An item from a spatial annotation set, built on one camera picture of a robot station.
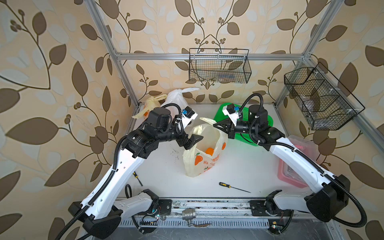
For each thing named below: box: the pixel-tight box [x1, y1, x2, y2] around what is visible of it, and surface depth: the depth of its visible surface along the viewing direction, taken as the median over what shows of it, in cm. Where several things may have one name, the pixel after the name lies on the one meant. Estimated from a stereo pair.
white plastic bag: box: [162, 87, 200, 119], surface depth 101 cm
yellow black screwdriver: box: [219, 182, 252, 194], surface depth 82 cm
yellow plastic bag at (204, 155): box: [182, 117, 228, 178], surface depth 68 cm
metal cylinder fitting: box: [182, 208, 196, 221], surface depth 71 cm
